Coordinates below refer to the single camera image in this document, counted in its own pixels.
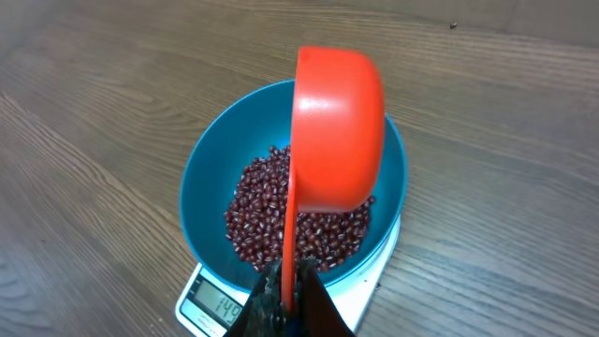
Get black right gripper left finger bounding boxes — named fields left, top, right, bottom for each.
left=225, top=259, right=284, bottom=337

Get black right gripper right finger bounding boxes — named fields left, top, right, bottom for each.
left=294, top=260, right=355, bottom=337

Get orange plastic measuring scoop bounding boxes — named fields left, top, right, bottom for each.
left=281, top=46, right=385, bottom=310

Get white digital kitchen scale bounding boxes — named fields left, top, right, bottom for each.
left=175, top=221, right=401, bottom=336

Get red beans in bowl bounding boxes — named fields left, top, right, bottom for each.
left=224, top=146, right=375, bottom=272

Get blue bowl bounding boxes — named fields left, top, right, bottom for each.
left=180, top=80, right=408, bottom=292

